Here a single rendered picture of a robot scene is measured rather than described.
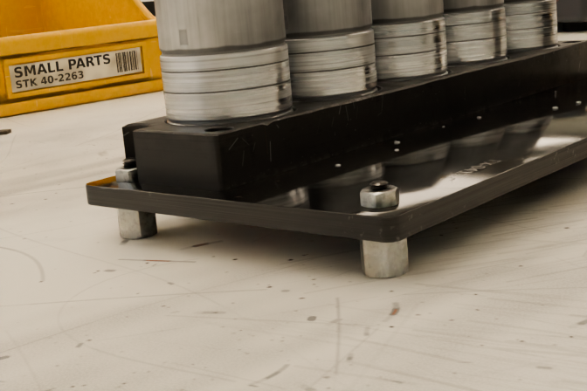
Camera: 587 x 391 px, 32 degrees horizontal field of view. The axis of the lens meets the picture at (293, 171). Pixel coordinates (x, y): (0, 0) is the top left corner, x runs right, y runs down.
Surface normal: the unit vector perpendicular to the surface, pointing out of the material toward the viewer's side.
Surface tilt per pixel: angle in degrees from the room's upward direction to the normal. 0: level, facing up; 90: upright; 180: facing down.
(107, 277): 0
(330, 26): 90
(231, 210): 90
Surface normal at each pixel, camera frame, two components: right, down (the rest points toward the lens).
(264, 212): -0.65, 0.20
